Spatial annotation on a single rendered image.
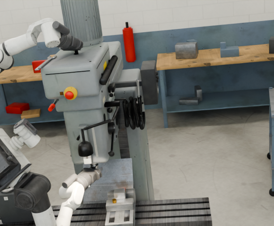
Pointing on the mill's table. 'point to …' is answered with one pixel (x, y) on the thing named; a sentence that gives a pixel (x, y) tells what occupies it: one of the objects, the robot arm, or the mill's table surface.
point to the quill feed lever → (111, 136)
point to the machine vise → (122, 217)
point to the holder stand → (6, 193)
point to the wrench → (45, 63)
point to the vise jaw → (120, 205)
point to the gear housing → (84, 101)
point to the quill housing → (91, 114)
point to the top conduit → (108, 70)
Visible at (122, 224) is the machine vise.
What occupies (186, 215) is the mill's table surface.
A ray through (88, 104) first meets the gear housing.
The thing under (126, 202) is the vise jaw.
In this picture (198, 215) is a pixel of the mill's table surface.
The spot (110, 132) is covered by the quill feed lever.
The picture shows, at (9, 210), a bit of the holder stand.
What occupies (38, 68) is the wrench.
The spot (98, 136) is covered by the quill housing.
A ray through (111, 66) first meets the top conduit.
